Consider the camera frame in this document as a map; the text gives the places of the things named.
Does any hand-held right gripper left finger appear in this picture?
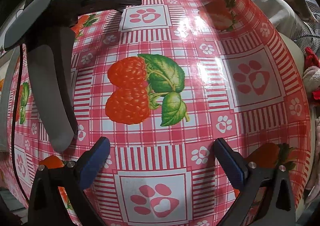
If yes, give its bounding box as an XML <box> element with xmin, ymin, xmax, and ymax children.
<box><xmin>28</xmin><ymin>137</ymin><xmax>111</xmax><ymax>226</ymax></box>

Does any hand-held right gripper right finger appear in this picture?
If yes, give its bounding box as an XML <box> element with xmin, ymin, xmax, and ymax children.
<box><xmin>213</xmin><ymin>138</ymin><xmax>297</xmax><ymax>226</ymax></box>

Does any pink plush toy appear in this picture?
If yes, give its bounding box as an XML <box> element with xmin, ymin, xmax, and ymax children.
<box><xmin>302</xmin><ymin>66</ymin><xmax>320</xmax><ymax>93</ymax></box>

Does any white cushion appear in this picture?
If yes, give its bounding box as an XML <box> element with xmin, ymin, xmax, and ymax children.
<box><xmin>246</xmin><ymin>0</ymin><xmax>305</xmax><ymax>67</ymax></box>

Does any black cable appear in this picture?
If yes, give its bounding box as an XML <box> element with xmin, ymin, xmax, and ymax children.
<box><xmin>14</xmin><ymin>45</ymin><xmax>30</xmax><ymax>210</ymax></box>

